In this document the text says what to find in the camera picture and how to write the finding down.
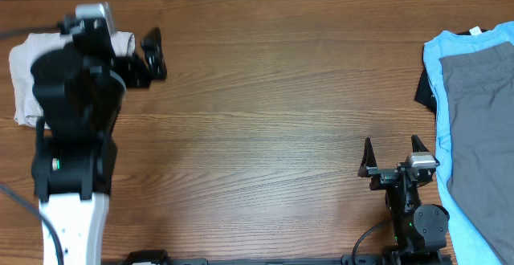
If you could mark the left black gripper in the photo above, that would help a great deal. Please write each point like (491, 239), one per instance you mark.
(140, 78)

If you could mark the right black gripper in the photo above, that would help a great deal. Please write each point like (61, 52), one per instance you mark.
(383, 175)

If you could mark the beige shorts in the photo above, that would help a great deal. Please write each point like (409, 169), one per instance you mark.
(27, 108)

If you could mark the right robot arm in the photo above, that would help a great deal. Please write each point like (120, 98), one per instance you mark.
(419, 230)

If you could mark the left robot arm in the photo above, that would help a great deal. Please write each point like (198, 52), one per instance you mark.
(81, 87)

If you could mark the grey shorts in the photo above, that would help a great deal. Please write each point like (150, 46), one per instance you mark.
(479, 89)

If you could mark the light blue t-shirt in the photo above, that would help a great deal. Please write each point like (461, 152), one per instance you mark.
(469, 245)

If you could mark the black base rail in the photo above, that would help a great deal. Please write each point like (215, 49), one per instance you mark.
(161, 257)

